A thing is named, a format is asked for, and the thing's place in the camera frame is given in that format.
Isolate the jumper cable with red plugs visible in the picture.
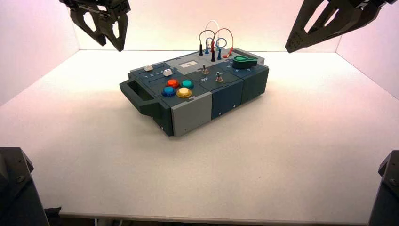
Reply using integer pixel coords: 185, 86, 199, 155
210, 28, 234, 59

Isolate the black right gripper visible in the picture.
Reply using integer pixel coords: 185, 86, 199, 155
285, 0, 399, 53

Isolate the white jumper cable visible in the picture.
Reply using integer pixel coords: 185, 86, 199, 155
205, 20, 221, 41

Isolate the dark teal grey task box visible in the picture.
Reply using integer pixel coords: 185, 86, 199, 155
119, 48, 270, 137

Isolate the yellow round push button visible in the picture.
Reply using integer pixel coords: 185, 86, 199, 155
176, 87, 192, 99

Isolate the jumper cable with black plugs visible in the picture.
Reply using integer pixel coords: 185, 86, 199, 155
198, 30, 216, 62

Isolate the green rotary knob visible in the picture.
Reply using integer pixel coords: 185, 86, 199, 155
232, 56, 259, 70

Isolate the jumper cable with blue plugs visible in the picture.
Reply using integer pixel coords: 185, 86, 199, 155
204, 37, 227, 60

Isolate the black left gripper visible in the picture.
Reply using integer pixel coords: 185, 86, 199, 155
59, 0, 131, 52

